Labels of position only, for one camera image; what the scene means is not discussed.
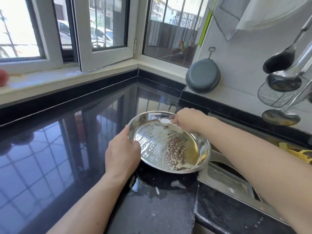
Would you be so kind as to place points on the yellow hanging sink cup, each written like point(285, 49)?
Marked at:
point(297, 153)

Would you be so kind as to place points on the person's left hand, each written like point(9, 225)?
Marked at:
point(122, 156)

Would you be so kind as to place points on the white hanging cloth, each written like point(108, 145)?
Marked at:
point(263, 12)

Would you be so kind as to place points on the round steel basin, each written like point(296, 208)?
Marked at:
point(170, 143)

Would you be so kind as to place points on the steel wall hook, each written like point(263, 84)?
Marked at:
point(211, 52)

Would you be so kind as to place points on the person's left forearm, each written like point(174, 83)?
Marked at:
point(85, 209)

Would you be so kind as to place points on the hanging steel ladles and skimmer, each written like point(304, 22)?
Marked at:
point(278, 61)

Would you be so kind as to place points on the steel soup ladle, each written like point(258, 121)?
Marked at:
point(283, 82)

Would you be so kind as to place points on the person's right hand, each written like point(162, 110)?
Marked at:
point(190, 119)

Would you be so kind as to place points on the stainless steel sink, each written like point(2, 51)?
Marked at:
point(234, 192)

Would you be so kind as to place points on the small red object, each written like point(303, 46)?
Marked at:
point(3, 78)

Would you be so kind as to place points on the round steel pan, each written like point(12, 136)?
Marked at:
point(253, 190)

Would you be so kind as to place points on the white cleaning brush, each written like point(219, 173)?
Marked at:
point(165, 121)

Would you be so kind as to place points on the grey hanging basin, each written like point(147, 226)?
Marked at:
point(203, 76)

